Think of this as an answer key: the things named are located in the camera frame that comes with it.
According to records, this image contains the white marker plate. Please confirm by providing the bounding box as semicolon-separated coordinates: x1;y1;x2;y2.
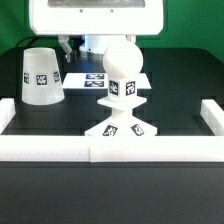
63;73;151;89

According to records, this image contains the white lamp shade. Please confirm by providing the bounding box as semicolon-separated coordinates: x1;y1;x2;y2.
22;48;64;105

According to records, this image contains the white foam fence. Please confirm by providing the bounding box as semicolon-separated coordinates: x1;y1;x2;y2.
0;98;224;163

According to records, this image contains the white lamp base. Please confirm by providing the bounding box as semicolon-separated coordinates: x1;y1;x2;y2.
85;96;157;137

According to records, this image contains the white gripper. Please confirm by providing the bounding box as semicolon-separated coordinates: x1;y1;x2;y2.
29;0;164;63

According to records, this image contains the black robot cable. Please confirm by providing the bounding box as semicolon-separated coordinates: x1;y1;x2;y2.
15;35;61;48

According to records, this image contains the white lamp bulb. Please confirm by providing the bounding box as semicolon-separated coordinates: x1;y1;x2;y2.
102;39;144;103

